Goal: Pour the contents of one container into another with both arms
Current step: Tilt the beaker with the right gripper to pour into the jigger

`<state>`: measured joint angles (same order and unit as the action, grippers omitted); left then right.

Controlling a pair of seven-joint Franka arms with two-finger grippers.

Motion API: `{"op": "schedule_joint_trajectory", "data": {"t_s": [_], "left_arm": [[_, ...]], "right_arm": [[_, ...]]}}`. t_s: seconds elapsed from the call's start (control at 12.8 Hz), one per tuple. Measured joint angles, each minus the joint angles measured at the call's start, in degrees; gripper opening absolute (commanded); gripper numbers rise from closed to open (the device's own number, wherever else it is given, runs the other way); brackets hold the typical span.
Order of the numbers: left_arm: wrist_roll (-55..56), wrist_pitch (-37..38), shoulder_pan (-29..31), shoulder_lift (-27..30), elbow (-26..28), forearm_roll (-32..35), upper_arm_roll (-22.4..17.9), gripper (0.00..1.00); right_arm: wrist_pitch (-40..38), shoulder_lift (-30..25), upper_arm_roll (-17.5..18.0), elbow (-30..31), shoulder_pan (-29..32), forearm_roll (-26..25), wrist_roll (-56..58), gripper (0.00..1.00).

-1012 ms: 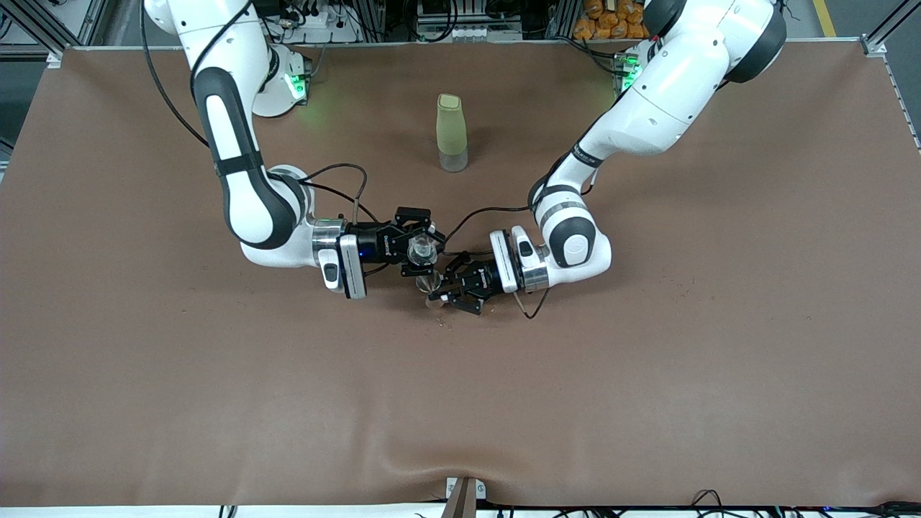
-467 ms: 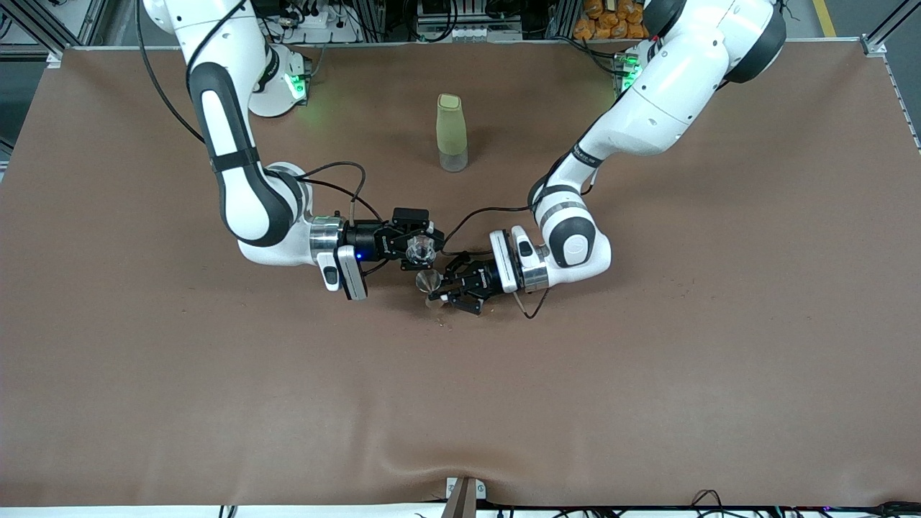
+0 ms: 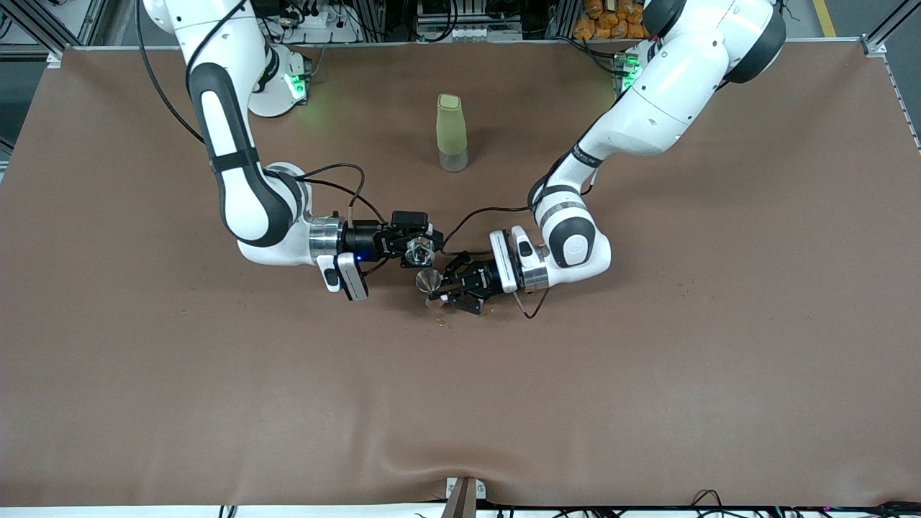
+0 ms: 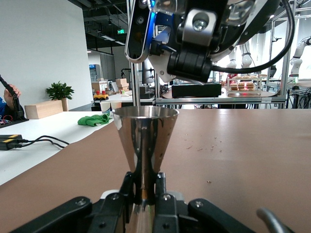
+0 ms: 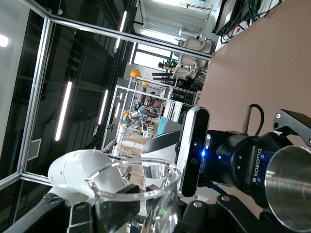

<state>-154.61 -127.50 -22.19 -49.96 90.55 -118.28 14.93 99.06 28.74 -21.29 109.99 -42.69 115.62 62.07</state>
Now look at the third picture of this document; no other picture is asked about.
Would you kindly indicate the metal table edge clamp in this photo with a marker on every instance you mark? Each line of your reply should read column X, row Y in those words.
column 464, row 496

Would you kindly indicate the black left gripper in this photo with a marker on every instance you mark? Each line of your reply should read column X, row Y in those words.
column 480, row 277

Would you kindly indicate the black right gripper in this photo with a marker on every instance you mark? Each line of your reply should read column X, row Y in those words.
column 362, row 239

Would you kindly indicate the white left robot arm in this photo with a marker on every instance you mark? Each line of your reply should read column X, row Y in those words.
column 676, row 93

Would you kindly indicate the aluminium frame post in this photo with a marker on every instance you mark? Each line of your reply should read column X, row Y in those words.
column 888, row 39
column 50, row 29

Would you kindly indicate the clear glass shaker cup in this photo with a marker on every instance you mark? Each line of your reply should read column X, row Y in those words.
column 419, row 252

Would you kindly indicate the white empty socket strip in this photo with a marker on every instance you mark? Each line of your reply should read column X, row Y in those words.
column 468, row 34

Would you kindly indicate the steel double jigger measuring cup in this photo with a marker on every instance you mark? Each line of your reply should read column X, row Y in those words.
column 429, row 280

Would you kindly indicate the green bottle with clear base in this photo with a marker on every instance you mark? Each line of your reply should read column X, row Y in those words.
column 451, row 129

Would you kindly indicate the white power strip with plugs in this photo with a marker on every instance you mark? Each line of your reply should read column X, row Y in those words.
column 316, row 29

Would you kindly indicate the orange snack bag pile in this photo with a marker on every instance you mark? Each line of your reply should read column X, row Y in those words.
column 611, row 18

